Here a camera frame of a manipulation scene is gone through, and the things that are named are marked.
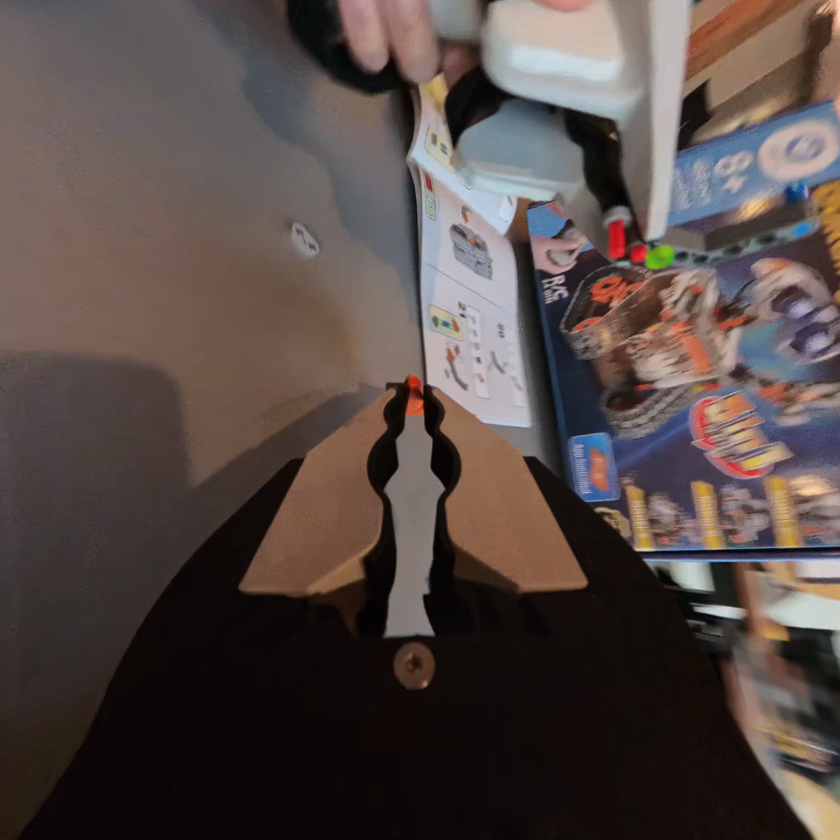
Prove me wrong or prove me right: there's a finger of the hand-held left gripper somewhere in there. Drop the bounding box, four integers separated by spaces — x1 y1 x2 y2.
617 0 693 242

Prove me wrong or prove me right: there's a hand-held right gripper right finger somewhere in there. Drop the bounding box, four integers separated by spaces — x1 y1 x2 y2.
423 384 588 636

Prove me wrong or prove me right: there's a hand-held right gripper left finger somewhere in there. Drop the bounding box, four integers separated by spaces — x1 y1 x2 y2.
239 386 401 636

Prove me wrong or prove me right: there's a grey bent toy beam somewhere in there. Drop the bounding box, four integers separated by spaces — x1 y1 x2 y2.
607 184 815 270

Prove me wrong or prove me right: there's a grey desk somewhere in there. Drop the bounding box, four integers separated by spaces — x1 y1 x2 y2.
0 0 565 840

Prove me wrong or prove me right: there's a person's left hand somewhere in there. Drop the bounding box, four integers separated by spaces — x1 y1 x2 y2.
338 0 488 86

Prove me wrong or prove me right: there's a blue toy robot box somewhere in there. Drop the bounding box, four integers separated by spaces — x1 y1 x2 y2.
525 98 840 560

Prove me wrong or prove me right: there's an open white instruction manual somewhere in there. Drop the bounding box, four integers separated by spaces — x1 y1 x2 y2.
407 72 532 429

